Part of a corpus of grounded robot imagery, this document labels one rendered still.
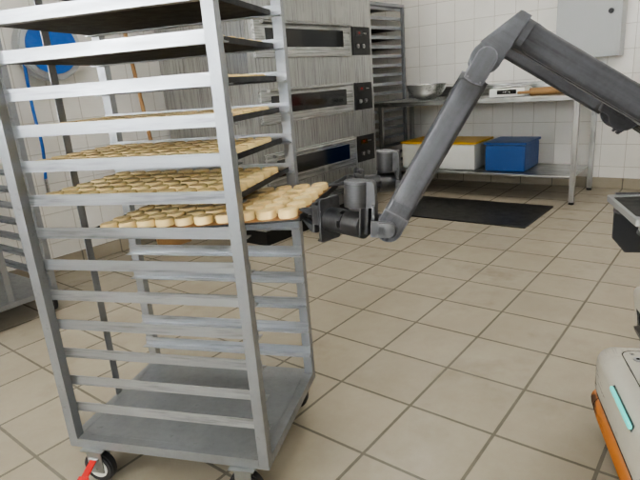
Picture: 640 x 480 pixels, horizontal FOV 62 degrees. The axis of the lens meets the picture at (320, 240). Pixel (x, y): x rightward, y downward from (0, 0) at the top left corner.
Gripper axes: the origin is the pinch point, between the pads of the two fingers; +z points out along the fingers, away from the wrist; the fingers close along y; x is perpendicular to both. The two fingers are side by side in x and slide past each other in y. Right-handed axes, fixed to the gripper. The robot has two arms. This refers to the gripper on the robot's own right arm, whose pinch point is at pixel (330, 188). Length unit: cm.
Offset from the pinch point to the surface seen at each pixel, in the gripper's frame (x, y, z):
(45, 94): -1, -30, 72
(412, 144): 339, 33, -182
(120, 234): -8, 5, 59
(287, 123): 12.2, -18.6, 9.6
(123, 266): -7, 14, 60
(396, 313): 74, 81, -52
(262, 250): 17.7, 22.5, 19.4
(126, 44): -13, -40, 51
